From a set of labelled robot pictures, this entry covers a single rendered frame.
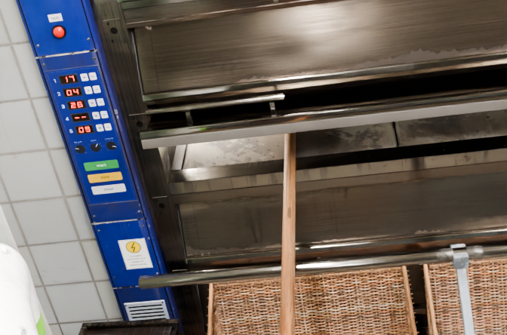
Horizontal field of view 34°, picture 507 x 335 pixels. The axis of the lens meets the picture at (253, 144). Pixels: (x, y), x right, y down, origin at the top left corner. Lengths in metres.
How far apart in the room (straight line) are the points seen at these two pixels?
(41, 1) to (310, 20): 0.62
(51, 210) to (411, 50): 1.05
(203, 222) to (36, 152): 0.48
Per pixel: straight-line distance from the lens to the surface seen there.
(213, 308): 2.33
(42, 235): 2.39
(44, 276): 2.49
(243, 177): 2.17
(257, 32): 1.97
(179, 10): 1.95
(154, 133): 1.94
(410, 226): 2.26
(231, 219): 2.26
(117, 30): 2.00
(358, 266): 1.86
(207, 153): 2.28
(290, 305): 1.73
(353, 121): 1.90
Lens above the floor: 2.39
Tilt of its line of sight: 32 degrees down
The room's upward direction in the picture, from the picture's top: 11 degrees counter-clockwise
